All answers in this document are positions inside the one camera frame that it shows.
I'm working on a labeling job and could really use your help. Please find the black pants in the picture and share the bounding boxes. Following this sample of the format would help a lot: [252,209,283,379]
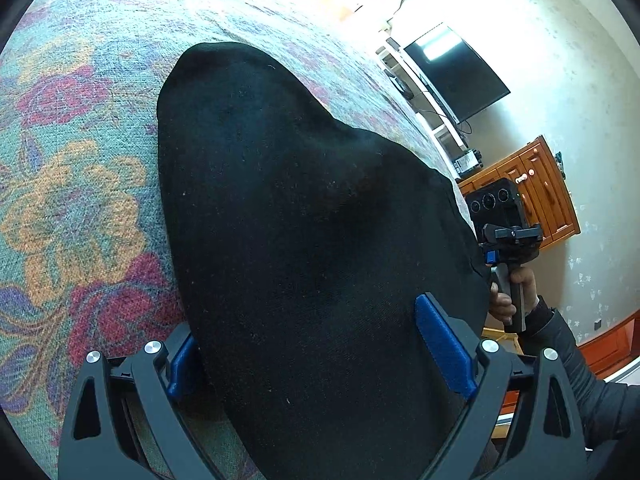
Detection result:
[157,44,489,479]

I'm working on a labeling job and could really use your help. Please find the right forearm black sleeve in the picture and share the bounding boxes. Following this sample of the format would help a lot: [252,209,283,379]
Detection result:
[518,298,639,479]

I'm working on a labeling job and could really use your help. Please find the person's right hand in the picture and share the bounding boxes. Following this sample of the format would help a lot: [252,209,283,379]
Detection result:
[487,264,540,325]

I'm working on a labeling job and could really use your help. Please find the orange wooden drawer cabinet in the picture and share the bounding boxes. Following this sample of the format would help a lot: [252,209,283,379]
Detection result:
[458,136,580,250]

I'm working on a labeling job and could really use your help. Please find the black set-top box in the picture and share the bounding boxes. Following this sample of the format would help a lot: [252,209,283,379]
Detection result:
[452,150,484,180]

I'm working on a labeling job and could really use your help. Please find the white tv stand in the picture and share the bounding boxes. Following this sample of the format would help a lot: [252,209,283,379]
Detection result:
[374,37,474,162]

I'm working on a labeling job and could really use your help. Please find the black flat screen television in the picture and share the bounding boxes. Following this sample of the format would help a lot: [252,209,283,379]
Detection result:
[404,24,510,124]

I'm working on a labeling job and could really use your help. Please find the floral bedspread bed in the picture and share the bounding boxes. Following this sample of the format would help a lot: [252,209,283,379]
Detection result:
[1,0,448,477]

